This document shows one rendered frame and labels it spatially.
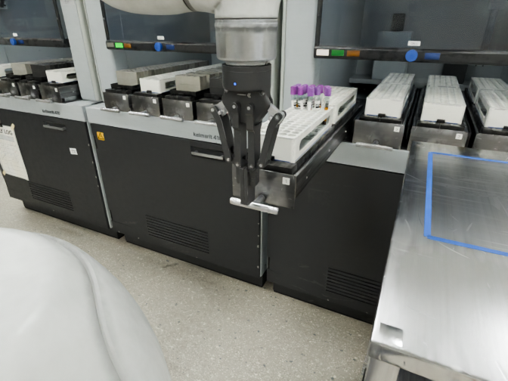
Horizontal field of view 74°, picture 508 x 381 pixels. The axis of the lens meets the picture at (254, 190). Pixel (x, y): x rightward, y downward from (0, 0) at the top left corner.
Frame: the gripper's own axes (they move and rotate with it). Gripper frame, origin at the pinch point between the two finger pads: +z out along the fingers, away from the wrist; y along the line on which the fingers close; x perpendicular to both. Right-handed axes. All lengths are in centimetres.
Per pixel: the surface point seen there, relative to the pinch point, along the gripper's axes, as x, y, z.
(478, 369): 25.3, -32.7, -1.8
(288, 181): -6.1, -5.4, 0.9
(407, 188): -6.3, -25.5, -1.8
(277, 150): -9.6, -1.7, -3.4
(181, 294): -39, 53, 80
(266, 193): -6.1, -1.0, 4.5
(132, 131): -52, 80, 15
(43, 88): -52, 130, 1
